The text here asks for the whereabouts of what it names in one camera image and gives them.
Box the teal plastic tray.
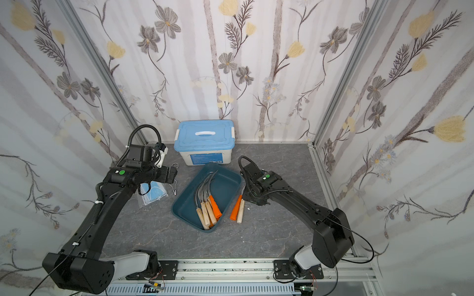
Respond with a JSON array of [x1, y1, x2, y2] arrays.
[[171, 164, 242, 233]]

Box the wooden handle sickle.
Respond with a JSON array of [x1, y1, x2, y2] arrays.
[[237, 199, 245, 224], [200, 176, 217, 228], [197, 179, 211, 230], [195, 184, 203, 227]]

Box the metal wire tongs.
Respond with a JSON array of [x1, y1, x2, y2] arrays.
[[171, 162, 179, 196]]

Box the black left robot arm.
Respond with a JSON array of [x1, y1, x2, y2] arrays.
[[42, 124, 177, 295]]

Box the bagged blue face masks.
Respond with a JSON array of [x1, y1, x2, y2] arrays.
[[138, 181, 168, 205]]

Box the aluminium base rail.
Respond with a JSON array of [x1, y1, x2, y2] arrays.
[[103, 258, 383, 296]]

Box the white box with blue lid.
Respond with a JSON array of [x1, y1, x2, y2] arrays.
[[174, 120, 235, 167]]

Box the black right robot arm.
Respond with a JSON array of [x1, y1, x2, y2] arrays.
[[238, 155, 354, 278]]

